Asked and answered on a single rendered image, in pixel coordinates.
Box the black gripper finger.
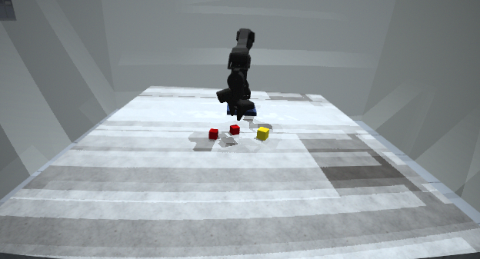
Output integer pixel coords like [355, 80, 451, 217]
[234, 106, 247, 121]
[227, 101, 237, 116]

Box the red cube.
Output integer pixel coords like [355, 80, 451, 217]
[230, 125, 240, 135]
[208, 128, 218, 140]

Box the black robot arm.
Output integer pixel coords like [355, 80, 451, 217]
[216, 28, 255, 103]

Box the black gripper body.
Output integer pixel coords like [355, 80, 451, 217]
[234, 84, 255, 111]

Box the yellow cube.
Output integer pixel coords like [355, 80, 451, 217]
[256, 127, 269, 141]

